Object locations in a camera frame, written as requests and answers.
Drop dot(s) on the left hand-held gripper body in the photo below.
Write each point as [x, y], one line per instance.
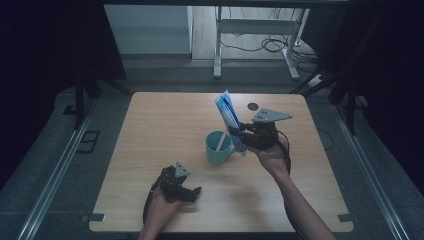
[173, 188]

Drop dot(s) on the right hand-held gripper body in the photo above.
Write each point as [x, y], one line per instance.
[263, 131]

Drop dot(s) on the white blue toothpaste tube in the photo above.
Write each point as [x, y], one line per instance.
[230, 116]

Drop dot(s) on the pink toothbrush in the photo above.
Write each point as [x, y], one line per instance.
[221, 141]

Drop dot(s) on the teal cup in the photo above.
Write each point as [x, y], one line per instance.
[216, 155]

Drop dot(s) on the person's right hand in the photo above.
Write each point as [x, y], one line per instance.
[271, 160]

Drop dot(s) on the dark round table grommet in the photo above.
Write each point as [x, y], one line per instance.
[252, 106]

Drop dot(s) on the white power strip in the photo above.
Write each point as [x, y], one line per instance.
[316, 80]

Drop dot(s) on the black metal stand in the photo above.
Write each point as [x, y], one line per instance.
[350, 106]
[79, 100]

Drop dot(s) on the white cabinet panel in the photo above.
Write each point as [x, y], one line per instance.
[148, 30]

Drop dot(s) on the white desk frame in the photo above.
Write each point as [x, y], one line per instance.
[256, 26]

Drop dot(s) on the metal floor rail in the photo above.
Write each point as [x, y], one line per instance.
[370, 173]
[53, 180]

